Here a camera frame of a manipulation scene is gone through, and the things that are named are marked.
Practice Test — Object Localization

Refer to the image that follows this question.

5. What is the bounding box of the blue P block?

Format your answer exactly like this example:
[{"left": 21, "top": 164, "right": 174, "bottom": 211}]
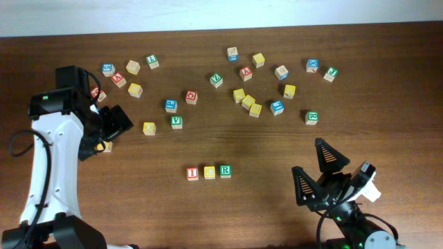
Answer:
[{"left": 165, "top": 99, "right": 178, "bottom": 113}]

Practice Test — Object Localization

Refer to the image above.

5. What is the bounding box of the red S block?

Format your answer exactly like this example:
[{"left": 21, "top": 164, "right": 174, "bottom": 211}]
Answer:
[{"left": 91, "top": 86, "right": 107, "bottom": 102}]

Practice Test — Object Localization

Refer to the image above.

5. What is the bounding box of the green V block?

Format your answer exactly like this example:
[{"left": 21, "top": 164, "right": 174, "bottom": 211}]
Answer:
[{"left": 171, "top": 116, "right": 183, "bottom": 129}]

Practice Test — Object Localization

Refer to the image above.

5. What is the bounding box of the red O block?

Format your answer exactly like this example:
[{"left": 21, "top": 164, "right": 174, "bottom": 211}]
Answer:
[{"left": 185, "top": 91, "right": 198, "bottom": 105}]

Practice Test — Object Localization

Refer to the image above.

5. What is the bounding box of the yellow block cluster left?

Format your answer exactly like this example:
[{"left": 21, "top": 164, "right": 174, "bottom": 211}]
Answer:
[{"left": 233, "top": 89, "right": 246, "bottom": 104}]

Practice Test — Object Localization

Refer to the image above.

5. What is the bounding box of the blue side block top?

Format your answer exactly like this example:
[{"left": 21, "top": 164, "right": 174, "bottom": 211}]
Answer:
[{"left": 227, "top": 47, "right": 239, "bottom": 62}]

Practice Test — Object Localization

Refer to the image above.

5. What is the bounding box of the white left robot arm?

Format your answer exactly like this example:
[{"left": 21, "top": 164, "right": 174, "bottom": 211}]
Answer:
[{"left": 1, "top": 65, "right": 133, "bottom": 249}]

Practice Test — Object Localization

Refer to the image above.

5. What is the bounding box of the red N block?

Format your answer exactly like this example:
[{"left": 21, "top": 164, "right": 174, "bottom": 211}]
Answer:
[{"left": 111, "top": 72, "right": 127, "bottom": 88}]

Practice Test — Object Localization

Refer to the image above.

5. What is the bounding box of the green J block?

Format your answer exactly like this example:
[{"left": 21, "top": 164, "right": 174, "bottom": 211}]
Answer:
[{"left": 323, "top": 66, "right": 339, "bottom": 82}]

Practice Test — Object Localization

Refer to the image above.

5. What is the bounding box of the red letter I block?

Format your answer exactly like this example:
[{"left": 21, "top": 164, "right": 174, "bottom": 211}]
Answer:
[{"left": 186, "top": 167, "right": 199, "bottom": 181}]

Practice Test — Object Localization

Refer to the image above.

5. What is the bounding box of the blue S block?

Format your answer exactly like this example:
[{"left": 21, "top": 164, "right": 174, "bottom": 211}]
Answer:
[{"left": 102, "top": 63, "right": 116, "bottom": 77}]

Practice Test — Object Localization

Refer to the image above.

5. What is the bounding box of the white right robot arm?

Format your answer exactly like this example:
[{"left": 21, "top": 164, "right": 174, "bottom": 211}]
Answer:
[{"left": 291, "top": 138, "right": 404, "bottom": 249}]

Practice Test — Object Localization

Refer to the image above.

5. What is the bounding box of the blue I block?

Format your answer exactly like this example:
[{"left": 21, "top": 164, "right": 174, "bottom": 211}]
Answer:
[{"left": 270, "top": 100, "right": 284, "bottom": 116}]

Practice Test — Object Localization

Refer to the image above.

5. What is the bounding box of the yellow block top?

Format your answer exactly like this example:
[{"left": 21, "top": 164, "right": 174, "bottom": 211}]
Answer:
[{"left": 253, "top": 53, "right": 265, "bottom": 68}]

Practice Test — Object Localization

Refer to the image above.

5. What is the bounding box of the yellow O block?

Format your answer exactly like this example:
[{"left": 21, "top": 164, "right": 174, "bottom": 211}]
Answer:
[{"left": 143, "top": 122, "right": 156, "bottom": 136}]

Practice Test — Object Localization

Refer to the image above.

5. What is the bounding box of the yellow C block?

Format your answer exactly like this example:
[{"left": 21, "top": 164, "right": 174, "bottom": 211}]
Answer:
[{"left": 204, "top": 166, "right": 216, "bottom": 180}]

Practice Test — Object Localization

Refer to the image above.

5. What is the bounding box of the yellow block cluster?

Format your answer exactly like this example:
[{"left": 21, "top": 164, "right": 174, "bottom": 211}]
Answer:
[
  {"left": 249, "top": 103, "right": 262, "bottom": 118},
  {"left": 242, "top": 95, "right": 255, "bottom": 111},
  {"left": 233, "top": 89, "right": 246, "bottom": 104}
]

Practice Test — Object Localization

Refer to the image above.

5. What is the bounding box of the blue X block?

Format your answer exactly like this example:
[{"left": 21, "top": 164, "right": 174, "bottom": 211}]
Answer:
[{"left": 306, "top": 58, "right": 319, "bottom": 73}]

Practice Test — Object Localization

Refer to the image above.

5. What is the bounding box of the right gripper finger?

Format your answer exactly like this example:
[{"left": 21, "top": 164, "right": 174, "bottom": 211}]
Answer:
[
  {"left": 291, "top": 166, "right": 320, "bottom": 206},
  {"left": 315, "top": 138, "right": 350, "bottom": 173}
]

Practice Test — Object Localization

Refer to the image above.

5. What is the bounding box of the green Z block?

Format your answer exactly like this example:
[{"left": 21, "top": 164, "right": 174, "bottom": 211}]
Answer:
[{"left": 210, "top": 73, "right": 223, "bottom": 88}]

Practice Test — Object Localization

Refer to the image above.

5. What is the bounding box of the plain wood block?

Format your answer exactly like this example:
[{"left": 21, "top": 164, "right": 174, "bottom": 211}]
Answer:
[{"left": 126, "top": 60, "right": 141, "bottom": 75}]

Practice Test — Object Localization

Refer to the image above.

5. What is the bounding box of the blue D side block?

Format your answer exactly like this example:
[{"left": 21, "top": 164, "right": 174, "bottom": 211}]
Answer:
[{"left": 275, "top": 65, "right": 289, "bottom": 80}]

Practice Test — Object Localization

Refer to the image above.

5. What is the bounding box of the green L block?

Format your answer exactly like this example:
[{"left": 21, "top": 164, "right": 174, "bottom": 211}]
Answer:
[{"left": 146, "top": 54, "right": 159, "bottom": 69}]

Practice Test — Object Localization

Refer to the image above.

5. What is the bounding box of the green r block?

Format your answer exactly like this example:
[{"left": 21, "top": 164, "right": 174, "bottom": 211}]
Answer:
[
  {"left": 219, "top": 165, "right": 232, "bottom": 178},
  {"left": 305, "top": 111, "right": 319, "bottom": 125}
]

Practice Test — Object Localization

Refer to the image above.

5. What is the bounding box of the yellow block cluster bottom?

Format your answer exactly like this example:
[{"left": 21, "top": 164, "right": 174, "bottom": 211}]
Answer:
[{"left": 249, "top": 103, "right": 262, "bottom": 118}]

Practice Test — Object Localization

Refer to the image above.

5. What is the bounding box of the yellow block right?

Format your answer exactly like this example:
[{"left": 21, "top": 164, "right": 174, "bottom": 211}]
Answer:
[{"left": 283, "top": 84, "right": 296, "bottom": 99}]

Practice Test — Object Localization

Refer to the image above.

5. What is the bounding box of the yellow block cluster middle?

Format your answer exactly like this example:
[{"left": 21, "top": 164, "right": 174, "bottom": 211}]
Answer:
[{"left": 242, "top": 95, "right": 255, "bottom": 111}]

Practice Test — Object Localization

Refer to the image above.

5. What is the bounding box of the red A block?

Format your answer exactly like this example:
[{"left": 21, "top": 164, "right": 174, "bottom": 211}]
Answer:
[{"left": 239, "top": 66, "right": 253, "bottom": 82}]

